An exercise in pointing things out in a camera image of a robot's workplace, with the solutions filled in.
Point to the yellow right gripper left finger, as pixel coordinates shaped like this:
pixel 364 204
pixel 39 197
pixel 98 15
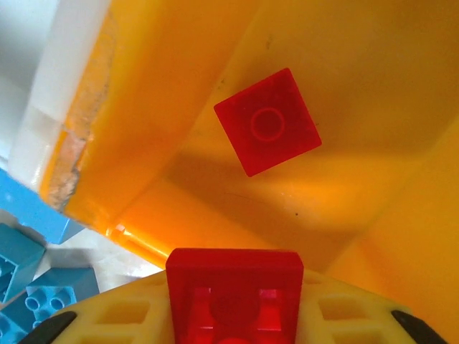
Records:
pixel 107 299

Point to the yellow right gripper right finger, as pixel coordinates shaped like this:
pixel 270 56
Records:
pixel 358 297

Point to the red square lego brick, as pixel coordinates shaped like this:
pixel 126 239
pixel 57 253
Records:
pixel 267 122
pixel 233 272

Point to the white plastic bin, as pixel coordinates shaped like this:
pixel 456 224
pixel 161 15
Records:
pixel 54 71

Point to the yellow plastic bin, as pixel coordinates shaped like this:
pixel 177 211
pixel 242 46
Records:
pixel 358 53

